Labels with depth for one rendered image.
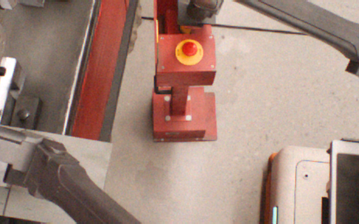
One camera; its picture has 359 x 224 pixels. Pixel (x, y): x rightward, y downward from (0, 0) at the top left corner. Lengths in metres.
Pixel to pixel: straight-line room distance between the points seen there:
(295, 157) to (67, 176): 1.21
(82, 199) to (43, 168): 0.13
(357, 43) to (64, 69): 0.70
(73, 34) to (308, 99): 1.19
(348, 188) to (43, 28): 0.79
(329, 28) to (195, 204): 1.32
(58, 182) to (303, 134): 1.54
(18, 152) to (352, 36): 0.58
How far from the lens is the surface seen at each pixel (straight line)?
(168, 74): 1.48
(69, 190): 0.85
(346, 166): 1.19
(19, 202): 1.19
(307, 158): 1.97
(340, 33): 0.97
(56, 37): 1.41
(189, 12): 1.46
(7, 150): 0.97
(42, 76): 1.38
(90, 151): 1.18
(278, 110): 2.29
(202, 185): 2.18
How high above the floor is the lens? 2.15
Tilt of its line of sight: 72 degrees down
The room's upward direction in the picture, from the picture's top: 3 degrees clockwise
